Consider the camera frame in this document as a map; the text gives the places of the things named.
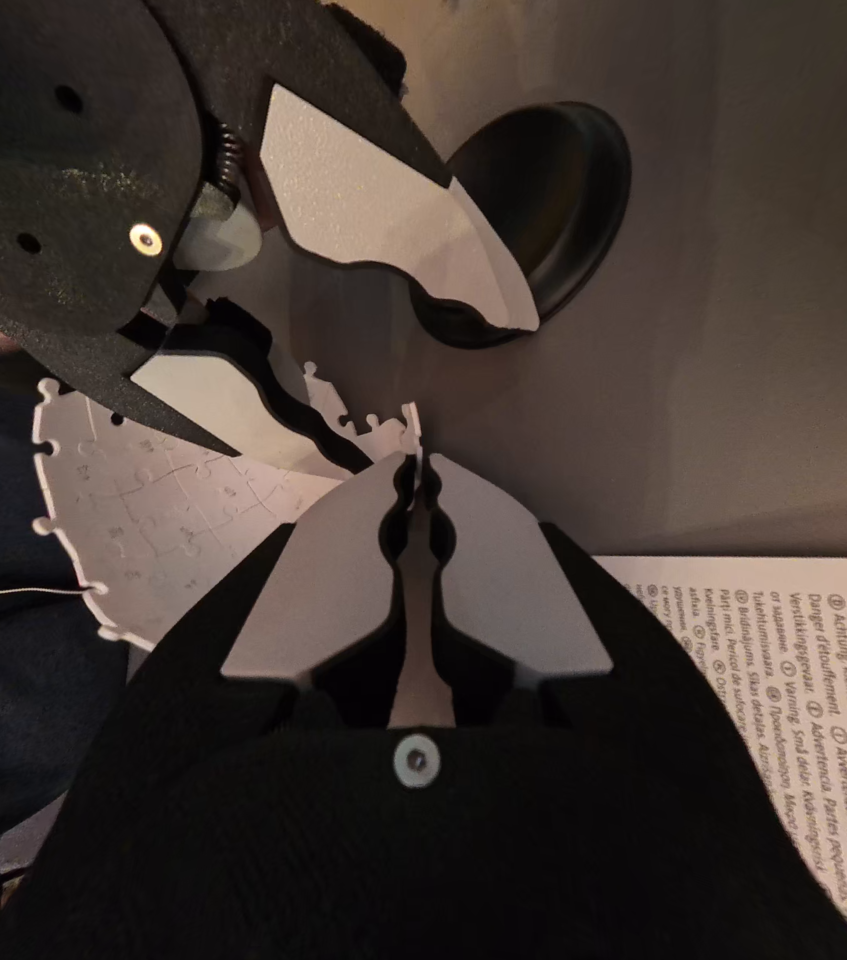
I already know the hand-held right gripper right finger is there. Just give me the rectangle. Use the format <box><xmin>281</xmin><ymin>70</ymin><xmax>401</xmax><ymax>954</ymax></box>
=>
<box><xmin>424</xmin><ymin>450</ymin><xmax>617</xmax><ymax>688</ymax></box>

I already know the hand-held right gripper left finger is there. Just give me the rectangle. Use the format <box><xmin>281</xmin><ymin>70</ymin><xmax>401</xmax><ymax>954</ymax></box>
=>
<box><xmin>223</xmin><ymin>453</ymin><xmax>417</xmax><ymax>688</ymax></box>

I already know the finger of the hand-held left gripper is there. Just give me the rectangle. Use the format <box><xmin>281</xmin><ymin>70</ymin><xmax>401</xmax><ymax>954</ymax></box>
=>
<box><xmin>131</xmin><ymin>297</ymin><xmax>395</xmax><ymax>481</ymax></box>
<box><xmin>256</xmin><ymin>83</ymin><xmax>542</xmax><ymax>334</ymax></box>

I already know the assembled white puzzle section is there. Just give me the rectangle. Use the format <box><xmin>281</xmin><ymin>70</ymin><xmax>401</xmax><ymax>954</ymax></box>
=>
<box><xmin>31</xmin><ymin>360</ymin><xmax>425</xmax><ymax>649</ymax></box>

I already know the white puzzle piece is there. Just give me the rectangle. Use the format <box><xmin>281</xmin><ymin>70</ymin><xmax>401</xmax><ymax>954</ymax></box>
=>
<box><xmin>401</xmin><ymin>401</ymin><xmax>440</xmax><ymax>508</ymax></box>

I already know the black round ball stand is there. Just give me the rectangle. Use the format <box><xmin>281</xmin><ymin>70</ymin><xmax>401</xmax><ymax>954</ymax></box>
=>
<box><xmin>409</xmin><ymin>102</ymin><xmax>635</xmax><ymax>349</ymax></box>

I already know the white instruction leaflet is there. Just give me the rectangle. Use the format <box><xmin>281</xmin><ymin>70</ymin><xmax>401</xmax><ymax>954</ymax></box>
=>
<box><xmin>604</xmin><ymin>555</ymin><xmax>847</xmax><ymax>960</ymax></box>

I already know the white drawstring cord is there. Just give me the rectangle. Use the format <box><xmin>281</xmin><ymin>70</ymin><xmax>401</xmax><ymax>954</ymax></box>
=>
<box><xmin>0</xmin><ymin>582</ymin><xmax>110</xmax><ymax>604</ymax></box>

